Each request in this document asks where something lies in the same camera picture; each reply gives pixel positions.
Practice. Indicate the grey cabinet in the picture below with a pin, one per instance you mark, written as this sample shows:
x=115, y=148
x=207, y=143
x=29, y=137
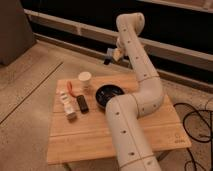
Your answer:
x=16, y=35

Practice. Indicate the white sponge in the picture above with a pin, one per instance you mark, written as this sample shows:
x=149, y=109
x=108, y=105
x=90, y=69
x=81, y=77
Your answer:
x=68, y=107

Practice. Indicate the blue grey small object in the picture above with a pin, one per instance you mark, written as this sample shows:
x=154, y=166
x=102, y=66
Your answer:
x=109, y=56

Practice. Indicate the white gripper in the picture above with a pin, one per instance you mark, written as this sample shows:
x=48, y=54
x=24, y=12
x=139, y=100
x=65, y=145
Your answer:
x=118, y=54

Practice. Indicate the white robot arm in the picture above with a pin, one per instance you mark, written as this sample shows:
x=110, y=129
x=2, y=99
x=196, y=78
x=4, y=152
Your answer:
x=133, y=151

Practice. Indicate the black rectangular block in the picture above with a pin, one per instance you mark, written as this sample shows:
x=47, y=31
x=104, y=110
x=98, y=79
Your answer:
x=82, y=104

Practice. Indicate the dark ceramic bowl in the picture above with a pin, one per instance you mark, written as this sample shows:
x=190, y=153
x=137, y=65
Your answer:
x=106, y=92

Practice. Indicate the orange red small tool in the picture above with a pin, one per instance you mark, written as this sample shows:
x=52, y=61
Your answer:
x=69, y=88

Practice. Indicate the white paper cup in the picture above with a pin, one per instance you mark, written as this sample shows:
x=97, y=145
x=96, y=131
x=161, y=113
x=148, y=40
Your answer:
x=85, y=78

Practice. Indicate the wooden table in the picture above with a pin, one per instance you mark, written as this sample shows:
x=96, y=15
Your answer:
x=88, y=137

